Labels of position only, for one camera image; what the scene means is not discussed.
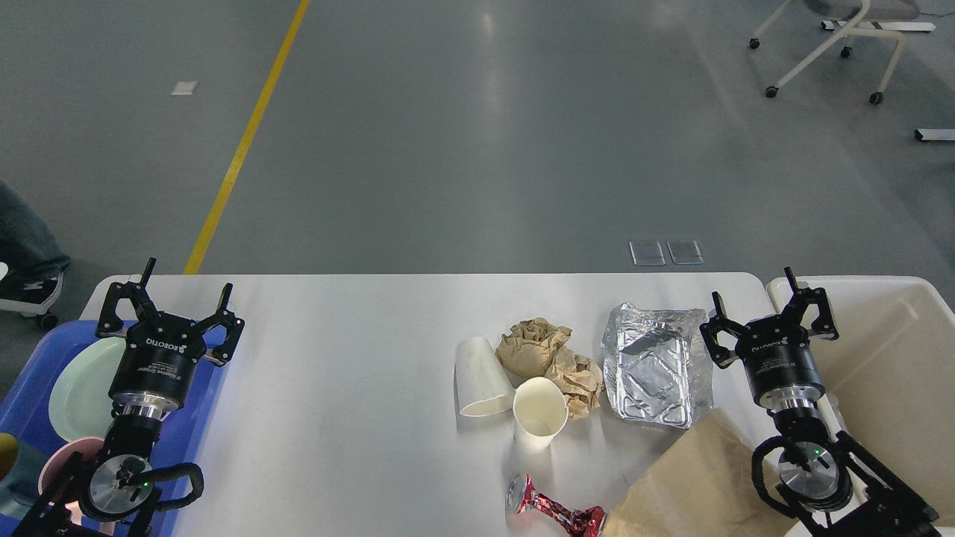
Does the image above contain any crumpled brown paper ball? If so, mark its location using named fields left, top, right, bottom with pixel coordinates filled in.
left=495, top=317, right=572, bottom=378

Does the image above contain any left floor outlet cover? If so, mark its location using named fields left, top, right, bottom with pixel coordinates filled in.
left=630, top=240, right=666, bottom=266

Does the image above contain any beige plastic bin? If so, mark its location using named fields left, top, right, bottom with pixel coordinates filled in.
left=798, top=276, right=954, bottom=527

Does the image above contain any tipped white paper cup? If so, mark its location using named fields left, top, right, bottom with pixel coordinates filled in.
left=456, top=336, right=515, bottom=418

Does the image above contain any aluminium foil tray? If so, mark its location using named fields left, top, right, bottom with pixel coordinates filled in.
left=601, top=303, right=714, bottom=430

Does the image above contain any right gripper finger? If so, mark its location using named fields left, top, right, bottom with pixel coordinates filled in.
left=780, top=267, right=840, bottom=342
left=699, top=292, right=749, bottom=370

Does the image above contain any pink mug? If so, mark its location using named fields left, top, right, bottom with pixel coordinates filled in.
left=37, top=436, right=104, bottom=526

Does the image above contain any light green plate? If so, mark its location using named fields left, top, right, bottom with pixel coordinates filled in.
left=48, top=337, right=125, bottom=442

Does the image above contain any upright white paper cup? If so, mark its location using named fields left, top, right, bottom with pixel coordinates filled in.
left=513, top=377, right=569, bottom=454

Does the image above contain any brown paper bag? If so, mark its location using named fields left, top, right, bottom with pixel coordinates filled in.
left=601, top=410, right=795, bottom=536

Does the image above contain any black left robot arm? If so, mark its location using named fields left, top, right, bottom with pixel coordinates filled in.
left=13, top=259, right=245, bottom=536

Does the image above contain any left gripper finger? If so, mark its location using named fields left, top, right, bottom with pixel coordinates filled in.
left=95, top=258, right=160, bottom=339
left=190, top=283, right=245, bottom=367

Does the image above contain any white table foot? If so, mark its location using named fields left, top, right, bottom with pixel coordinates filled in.
left=914, top=127, right=955, bottom=142

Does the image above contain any dark teal mug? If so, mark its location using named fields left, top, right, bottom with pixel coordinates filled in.
left=1, top=432, right=48, bottom=520

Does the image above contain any white chair base left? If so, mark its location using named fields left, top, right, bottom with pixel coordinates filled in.
left=1, top=297, right=59, bottom=330

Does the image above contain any right floor outlet cover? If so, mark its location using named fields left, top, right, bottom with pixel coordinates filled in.
left=666, top=240, right=705, bottom=265

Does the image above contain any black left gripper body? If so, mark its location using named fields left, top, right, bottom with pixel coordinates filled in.
left=108, top=314, right=206, bottom=412

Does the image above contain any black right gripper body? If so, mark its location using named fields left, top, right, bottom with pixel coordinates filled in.
left=736, top=317, right=825, bottom=410

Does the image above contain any floor outlet cover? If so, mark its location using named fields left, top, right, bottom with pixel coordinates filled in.
left=666, top=240, right=705, bottom=265
left=630, top=240, right=666, bottom=266

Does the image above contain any white office chair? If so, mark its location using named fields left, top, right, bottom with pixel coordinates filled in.
left=764, top=1, right=921, bottom=105

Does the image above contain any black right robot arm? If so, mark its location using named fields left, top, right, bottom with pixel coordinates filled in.
left=700, top=268, right=940, bottom=536

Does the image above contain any person in jeans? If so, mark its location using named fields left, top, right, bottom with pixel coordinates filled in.
left=1, top=181, right=71, bottom=306

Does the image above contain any crushed red can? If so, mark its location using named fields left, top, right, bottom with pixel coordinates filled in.
left=505, top=474, right=607, bottom=536

